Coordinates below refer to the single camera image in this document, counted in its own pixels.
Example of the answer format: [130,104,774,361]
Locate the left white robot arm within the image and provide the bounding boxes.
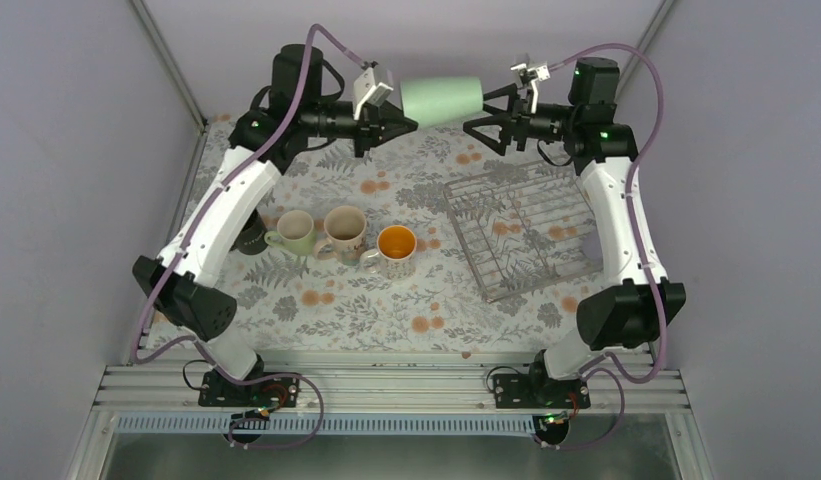
[133,44,418,405]

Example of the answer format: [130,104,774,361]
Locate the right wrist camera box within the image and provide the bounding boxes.
[510,54,550,114]

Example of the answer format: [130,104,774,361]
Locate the left corner aluminium post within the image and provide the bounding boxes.
[127,0,207,132]

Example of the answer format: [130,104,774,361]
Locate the aluminium rail frame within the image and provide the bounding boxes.
[91,351,693,415]

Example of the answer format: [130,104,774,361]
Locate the light green mug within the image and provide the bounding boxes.
[263,210,317,256]

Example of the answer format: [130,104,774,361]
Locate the white iridescent patterned mug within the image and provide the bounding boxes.
[359,225,417,281]

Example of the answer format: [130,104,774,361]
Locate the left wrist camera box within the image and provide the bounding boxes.
[352,62,394,121]

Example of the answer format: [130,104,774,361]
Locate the beige pineapple mug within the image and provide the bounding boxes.
[312,205,367,266]

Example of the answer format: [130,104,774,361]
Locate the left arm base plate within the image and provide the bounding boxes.
[197,371,300,409]

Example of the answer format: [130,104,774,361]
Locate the corner aluminium post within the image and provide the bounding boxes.
[617,0,677,96]
[127,0,207,132]

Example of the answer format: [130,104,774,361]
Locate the grey slotted cable duct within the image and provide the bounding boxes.
[114,412,535,437]

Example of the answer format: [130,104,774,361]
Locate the lavender tumbler cup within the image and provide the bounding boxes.
[581,231,603,261]

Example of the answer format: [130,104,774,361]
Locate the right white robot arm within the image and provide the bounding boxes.
[463,57,686,407]

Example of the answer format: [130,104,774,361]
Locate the floral tablecloth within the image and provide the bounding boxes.
[216,125,607,354]

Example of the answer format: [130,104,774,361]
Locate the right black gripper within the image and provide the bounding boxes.
[463,83,580,156]

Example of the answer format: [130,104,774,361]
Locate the right corner aluminium post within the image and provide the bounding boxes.
[617,0,677,96]

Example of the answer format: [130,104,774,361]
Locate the black mug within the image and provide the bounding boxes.
[230,210,268,256]

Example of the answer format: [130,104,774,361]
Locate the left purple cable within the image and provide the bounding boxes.
[128,23,375,452]

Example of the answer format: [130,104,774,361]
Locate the metal wire dish rack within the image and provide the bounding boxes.
[443,160,602,303]

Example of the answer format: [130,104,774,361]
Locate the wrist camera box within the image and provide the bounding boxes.
[510,54,550,114]
[352,62,394,121]

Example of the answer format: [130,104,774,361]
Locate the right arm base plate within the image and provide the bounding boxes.
[491,373,591,409]

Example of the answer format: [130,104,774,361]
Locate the mint green tumbler cup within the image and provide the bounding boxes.
[400,76,483,129]

